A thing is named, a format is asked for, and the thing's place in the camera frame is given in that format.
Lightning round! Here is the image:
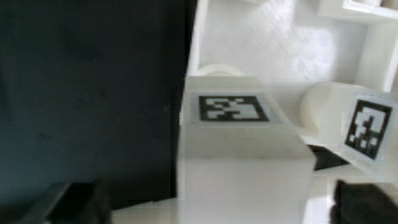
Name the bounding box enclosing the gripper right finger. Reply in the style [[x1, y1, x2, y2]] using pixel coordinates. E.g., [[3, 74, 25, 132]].
[[330, 180, 398, 224]]

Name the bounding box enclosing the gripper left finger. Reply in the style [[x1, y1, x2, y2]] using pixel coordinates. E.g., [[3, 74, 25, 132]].
[[19, 180, 112, 224]]

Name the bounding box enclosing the white chair leg with tag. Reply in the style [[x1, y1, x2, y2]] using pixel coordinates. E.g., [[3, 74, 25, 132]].
[[300, 82, 398, 185]]

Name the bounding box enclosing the white chair seat part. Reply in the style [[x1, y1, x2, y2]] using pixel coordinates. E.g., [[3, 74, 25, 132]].
[[185, 0, 398, 101]]

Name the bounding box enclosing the white U-shaped fence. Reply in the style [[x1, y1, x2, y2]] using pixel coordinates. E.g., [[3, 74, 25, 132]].
[[112, 173, 398, 224]]

